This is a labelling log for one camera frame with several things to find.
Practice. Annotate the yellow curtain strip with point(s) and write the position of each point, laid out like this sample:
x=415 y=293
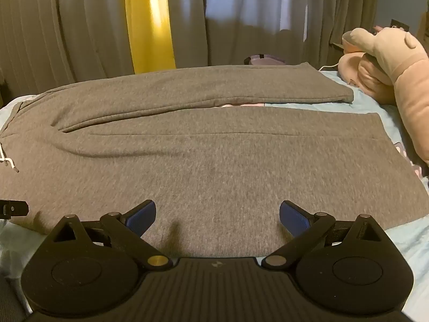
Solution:
x=150 y=35

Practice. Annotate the light blue bed sheet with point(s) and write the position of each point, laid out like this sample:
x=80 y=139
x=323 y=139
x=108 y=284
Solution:
x=356 y=274

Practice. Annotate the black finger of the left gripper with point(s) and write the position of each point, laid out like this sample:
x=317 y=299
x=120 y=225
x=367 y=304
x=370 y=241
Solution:
x=9 y=209

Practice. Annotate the grey sweatpants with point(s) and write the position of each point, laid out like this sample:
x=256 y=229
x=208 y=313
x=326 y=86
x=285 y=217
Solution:
x=217 y=149

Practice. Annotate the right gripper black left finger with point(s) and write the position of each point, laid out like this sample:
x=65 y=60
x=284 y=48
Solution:
x=125 y=231

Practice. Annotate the pink plush toy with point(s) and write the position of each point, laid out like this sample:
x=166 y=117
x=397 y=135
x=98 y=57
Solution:
x=391 y=67

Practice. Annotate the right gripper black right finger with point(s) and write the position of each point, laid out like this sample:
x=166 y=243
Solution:
x=308 y=231

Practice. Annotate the grey curtain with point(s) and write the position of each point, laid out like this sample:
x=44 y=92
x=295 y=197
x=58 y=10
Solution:
x=50 y=43

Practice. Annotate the purple bag behind bed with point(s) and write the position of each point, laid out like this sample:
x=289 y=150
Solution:
x=263 y=59

